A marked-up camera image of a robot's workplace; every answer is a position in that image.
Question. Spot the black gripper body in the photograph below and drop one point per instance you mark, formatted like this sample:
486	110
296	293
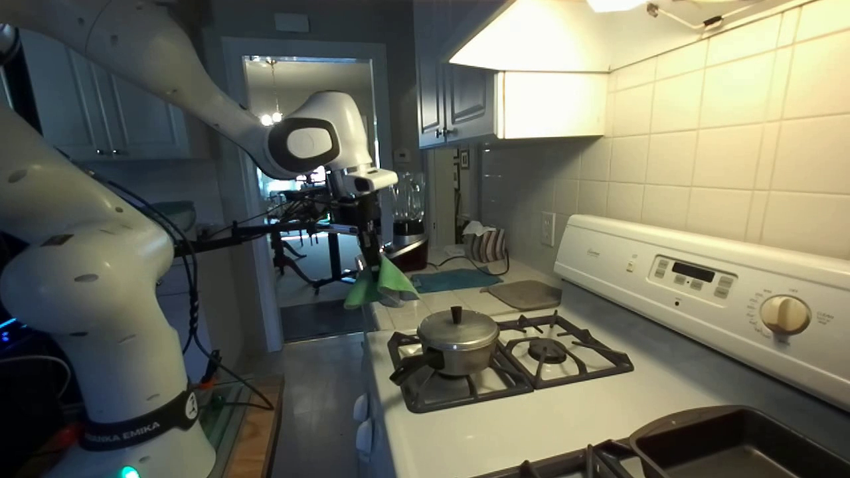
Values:
365	214

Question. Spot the green towel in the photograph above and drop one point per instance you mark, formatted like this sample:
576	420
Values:
386	281

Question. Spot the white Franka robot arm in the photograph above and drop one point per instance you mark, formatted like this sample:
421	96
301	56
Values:
89	293

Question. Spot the small white striped container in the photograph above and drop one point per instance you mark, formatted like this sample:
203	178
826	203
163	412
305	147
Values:
488	242

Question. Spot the brown trivet tile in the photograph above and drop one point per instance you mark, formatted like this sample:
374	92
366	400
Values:
523	295

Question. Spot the black stove grate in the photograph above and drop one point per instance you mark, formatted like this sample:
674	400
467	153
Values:
601	461
421	401

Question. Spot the white stove burner knob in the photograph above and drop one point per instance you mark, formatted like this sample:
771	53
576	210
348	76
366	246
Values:
358	409
365	438

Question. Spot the black round burner cap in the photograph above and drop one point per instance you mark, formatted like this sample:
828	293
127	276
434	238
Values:
547	352

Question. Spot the white range hood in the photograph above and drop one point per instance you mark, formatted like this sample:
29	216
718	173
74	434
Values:
532	40

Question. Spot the white gas stove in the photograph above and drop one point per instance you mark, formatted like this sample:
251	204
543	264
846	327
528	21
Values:
532	434

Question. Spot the tall white cabinet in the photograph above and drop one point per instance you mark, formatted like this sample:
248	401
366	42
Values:
115	122

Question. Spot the cream round timer knob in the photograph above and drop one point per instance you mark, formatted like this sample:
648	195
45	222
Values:
784	313

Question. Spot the dark cast-iron pan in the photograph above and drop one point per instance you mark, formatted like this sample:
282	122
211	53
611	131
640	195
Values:
751	451

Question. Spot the black camera stand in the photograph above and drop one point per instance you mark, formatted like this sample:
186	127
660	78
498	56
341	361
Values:
265	231

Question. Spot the grey wall cabinet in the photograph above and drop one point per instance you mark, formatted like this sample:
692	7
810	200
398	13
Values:
455	96

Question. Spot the white wall outlet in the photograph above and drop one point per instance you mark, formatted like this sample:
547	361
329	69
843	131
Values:
547	230

